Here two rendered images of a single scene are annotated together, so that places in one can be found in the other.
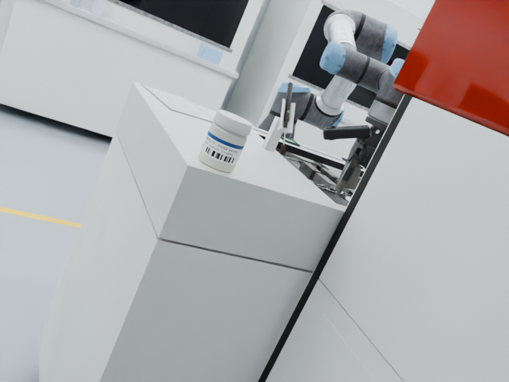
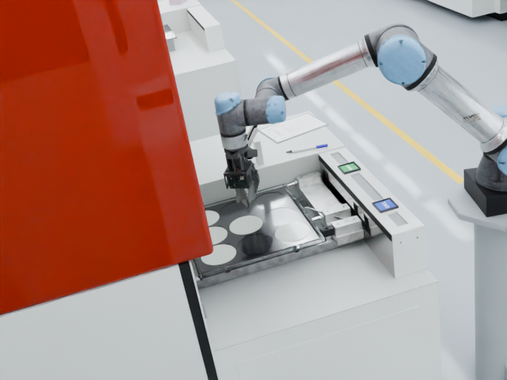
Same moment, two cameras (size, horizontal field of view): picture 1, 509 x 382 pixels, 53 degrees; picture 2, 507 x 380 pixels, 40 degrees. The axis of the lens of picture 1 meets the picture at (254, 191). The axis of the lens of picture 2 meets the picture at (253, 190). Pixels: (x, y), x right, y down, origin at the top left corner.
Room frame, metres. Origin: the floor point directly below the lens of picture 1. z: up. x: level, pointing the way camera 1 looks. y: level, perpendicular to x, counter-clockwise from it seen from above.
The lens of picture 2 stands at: (1.90, -1.92, 1.96)
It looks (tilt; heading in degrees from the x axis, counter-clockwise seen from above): 28 degrees down; 109
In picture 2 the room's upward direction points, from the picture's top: 10 degrees counter-clockwise
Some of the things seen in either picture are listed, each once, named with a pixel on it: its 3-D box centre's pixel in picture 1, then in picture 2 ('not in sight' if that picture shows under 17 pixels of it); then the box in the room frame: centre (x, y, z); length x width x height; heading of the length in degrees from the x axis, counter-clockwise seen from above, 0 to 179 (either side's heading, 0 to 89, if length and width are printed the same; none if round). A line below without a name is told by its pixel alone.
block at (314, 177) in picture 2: not in sight; (308, 179); (1.43, 0.03, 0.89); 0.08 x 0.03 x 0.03; 29
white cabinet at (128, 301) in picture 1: (241, 337); (292, 327); (1.35, -0.14, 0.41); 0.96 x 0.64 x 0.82; 119
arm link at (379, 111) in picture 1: (383, 114); (235, 139); (1.29, -0.21, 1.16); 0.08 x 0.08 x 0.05
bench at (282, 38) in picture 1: (340, 100); not in sight; (5.32, -0.42, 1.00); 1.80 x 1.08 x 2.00; 119
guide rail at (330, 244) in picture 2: not in sight; (279, 258); (1.40, -0.34, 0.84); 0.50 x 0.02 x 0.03; 29
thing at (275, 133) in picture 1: (281, 126); (252, 146); (1.27, 0.00, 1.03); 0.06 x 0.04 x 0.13; 29
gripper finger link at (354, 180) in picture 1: (351, 183); (240, 196); (1.28, -0.22, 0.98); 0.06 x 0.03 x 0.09; 90
